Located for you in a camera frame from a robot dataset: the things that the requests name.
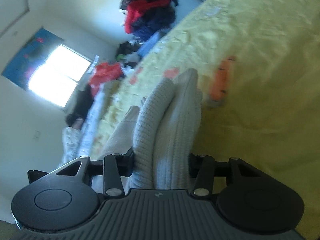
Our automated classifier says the black cloth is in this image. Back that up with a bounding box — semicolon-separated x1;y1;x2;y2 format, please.
65;85;94;128

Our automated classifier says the yellow printed blanket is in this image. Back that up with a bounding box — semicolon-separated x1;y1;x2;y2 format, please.
82;0;320;240

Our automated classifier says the bright window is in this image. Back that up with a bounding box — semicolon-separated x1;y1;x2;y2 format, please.
27;44;92;108

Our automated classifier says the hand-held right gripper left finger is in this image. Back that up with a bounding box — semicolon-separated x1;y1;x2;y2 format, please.
55;146;136;198

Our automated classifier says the pile of dark clothes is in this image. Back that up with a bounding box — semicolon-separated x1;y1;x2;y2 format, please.
119;0;178;41

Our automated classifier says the red plastic bag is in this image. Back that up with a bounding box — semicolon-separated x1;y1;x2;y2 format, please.
89;62;123;96

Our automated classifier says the white floral cloth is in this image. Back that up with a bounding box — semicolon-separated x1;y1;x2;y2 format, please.
61;84;106;166

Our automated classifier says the blue printed curtain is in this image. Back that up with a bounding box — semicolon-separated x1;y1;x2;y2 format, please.
1;28;64;91

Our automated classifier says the blue striped cloth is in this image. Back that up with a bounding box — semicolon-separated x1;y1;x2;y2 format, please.
139;31;163;58

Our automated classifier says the red garment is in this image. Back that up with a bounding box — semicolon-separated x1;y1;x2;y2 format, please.
124;0;172;34

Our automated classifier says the small heap of dark clothes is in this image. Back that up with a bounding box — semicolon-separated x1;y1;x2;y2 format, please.
116;41;141;68

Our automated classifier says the white knit sweater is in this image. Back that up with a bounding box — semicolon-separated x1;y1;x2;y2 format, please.
92;68;203;191

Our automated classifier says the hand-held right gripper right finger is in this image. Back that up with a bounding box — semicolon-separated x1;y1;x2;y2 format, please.
187;152;262;198

